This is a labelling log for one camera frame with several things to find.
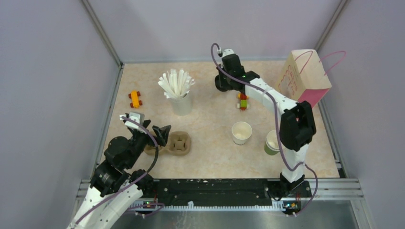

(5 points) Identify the orange red toy car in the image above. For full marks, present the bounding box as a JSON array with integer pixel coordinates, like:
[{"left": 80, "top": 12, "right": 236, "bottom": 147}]
[{"left": 128, "top": 90, "right": 143, "bottom": 108}]

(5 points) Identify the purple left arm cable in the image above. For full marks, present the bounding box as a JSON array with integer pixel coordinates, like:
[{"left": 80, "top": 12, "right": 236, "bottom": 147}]
[{"left": 74, "top": 117, "right": 165, "bottom": 227}]

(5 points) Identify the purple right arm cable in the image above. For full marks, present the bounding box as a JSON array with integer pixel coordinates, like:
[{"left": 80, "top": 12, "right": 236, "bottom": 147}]
[{"left": 211, "top": 42, "right": 319, "bottom": 217}]

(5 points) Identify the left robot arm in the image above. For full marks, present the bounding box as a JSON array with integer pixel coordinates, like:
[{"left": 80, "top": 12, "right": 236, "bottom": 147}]
[{"left": 68, "top": 115, "right": 171, "bottom": 229}]

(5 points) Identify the red green toy car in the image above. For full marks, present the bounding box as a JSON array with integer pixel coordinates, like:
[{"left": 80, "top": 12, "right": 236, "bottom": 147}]
[{"left": 237, "top": 93, "right": 250, "bottom": 111}]

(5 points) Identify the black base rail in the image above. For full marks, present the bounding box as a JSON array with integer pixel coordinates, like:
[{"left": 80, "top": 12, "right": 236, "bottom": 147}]
[{"left": 143, "top": 178, "right": 312, "bottom": 207}]

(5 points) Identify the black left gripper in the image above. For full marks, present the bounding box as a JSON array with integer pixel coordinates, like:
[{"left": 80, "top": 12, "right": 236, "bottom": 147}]
[{"left": 125, "top": 119, "right": 171, "bottom": 169}]

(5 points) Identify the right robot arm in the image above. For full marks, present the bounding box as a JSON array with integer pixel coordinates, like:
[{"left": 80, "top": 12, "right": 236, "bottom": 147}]
[{"left": 214, "top": 50, "right": 316, "bottom": 197}]

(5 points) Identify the white paper coffee cup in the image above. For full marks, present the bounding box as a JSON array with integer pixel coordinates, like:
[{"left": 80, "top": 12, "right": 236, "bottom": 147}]
[{"left": 231, "top": 122, "right": 253, "bottom": 145}]

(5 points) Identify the brown cardboard cup carrier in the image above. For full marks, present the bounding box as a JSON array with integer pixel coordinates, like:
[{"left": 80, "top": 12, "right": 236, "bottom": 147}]
[{"left": 159, "top": 131, "right": 192, "bottom": 156}]

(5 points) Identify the white straw holder cup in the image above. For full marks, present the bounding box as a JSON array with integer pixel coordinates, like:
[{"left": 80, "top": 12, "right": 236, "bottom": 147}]
[{"left": 169, "top": 93, "right": 192, "bottom": 116}]

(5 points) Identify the beige pink cake bag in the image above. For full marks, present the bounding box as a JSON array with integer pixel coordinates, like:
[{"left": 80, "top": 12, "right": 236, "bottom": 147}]
[{"left": 274, "top": 49, "right": 346, "bottom": 107}]

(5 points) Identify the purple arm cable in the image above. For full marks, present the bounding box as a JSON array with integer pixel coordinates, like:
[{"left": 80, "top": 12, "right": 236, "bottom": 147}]
[
  {"left": 211, "top": 42, "right": 319, "bottom": 217},
  {"left": 74, "top": 117, "right": 165, "bottom": 227}
]

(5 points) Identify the white wrapped straws bundle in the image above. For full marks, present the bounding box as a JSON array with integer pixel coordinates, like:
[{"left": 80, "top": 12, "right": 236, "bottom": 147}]
[{"left": 158, "top": 69, "right": 195, "bottom": 100}]

